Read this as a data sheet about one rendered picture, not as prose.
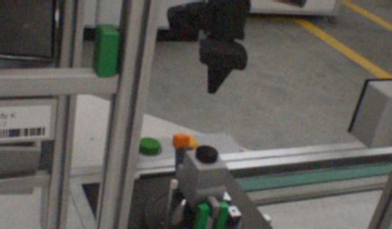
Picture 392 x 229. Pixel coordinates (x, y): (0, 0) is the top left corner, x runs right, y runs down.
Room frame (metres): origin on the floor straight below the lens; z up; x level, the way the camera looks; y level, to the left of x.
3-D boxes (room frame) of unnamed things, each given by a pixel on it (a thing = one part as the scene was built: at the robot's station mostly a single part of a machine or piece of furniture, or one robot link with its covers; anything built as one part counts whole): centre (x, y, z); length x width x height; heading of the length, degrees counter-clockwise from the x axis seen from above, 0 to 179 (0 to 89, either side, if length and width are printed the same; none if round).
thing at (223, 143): (0.86, 0.00, 0.93); 0.21 x 0.07 x 0.06; 119
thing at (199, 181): (0.62, -0.03, 1.06); 0.08 x 0.04 x 0.07; 29
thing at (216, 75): (0.75, -0.02, 1.15); 0.06 x 0.04 x 0.07; 94
